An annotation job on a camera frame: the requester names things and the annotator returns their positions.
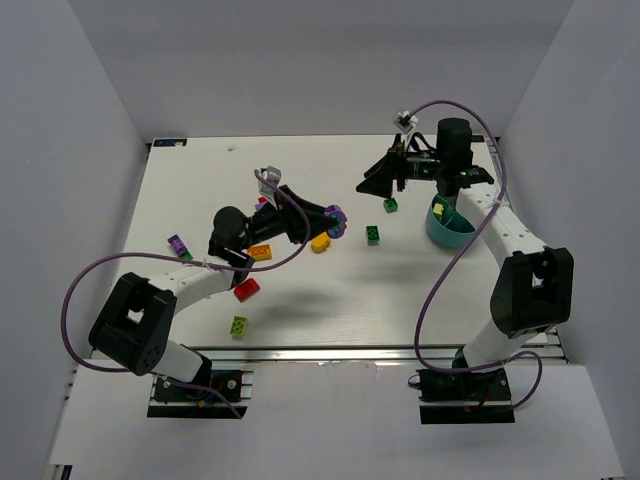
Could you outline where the purple curved lego brick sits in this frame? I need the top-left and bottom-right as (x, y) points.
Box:
(324, 204), (347, 239)

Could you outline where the red curved lego brick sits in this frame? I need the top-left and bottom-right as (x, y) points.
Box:
(233, 278), (261, 302)

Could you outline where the lime rectangular lego brick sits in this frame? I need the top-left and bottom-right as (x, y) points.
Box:
(230, 316), (249, 340)

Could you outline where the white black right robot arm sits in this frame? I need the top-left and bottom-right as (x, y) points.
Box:
(356, 118), (574, 373)

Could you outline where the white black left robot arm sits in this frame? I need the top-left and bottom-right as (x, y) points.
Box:
(88, 186), (343, 382)

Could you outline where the yellow oval lego brick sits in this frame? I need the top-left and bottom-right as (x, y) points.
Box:
(311, 233), (331, 253)

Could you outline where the green lego with heart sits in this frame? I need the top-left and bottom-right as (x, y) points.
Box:
(383, 198), (399, 213)

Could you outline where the yellow long lego brick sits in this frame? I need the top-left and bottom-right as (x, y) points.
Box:
(247, 244), (273, 262)

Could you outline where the green rectangular lego brick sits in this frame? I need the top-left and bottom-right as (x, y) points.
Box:
(365, 225), (381, 246)

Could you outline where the teal round divided container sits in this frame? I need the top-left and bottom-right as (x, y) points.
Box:
(425, 195), (475, 249)

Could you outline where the blue label sticker left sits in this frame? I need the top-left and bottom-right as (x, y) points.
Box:
(152, 138), (187, 148)

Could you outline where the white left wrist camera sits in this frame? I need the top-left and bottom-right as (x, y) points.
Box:
(254, 166), (281, 203)

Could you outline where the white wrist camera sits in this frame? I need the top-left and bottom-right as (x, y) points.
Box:
(392, 111), (418, 135)
(254, 166), (281, 203)

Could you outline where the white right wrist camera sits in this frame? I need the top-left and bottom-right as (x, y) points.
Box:
(392, 111), (418, 135)

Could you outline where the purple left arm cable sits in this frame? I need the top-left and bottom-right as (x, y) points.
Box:
(60, 169), (313, 419)

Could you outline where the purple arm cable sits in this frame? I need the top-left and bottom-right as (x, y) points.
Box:
(407, 99), (544, 411)
(60, 169), (313, 419)

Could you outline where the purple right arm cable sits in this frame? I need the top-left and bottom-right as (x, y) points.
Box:
(407, 99), (544, 411)

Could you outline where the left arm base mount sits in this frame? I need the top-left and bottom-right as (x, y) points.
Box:
(147, 370), (254, 420)

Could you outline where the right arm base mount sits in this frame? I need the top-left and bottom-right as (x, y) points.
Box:
(407, 369), (515, 425)

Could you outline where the aluminium table edge rail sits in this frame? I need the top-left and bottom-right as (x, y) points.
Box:
(191, 330), (566, 364)

